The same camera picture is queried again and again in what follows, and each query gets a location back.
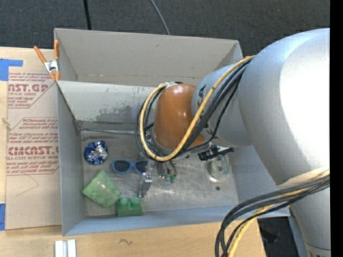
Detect blue sunglasses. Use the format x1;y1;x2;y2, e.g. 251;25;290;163
110;158;148;175

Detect green toy brick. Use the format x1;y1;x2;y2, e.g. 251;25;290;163
115;196;143;217

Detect green plastic cup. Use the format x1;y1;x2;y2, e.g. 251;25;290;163
80;169;122;209

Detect blue foil ball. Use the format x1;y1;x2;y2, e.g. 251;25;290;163
83;140;109;166

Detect clear glass cup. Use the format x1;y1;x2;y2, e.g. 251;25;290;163
207;156;230;182

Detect grey metal bin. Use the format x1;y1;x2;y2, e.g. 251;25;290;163
53;27;291;237

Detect brown cardboard board red print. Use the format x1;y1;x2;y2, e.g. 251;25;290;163
0;46;63;230

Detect black cylinder on white bracket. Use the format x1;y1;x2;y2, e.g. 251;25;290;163
197;146;235;162

